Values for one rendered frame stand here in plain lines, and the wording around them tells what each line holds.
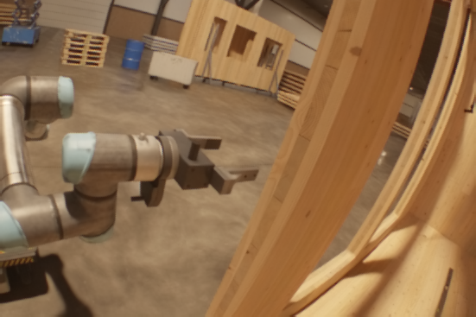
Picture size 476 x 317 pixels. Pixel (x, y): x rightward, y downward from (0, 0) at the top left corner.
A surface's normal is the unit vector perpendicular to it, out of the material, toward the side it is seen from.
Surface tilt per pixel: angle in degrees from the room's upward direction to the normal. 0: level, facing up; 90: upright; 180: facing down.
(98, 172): 90
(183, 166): 90
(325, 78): 90
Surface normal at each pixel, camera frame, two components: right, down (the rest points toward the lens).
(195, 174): 0.58, 0.43
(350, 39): -0.75, -0.04
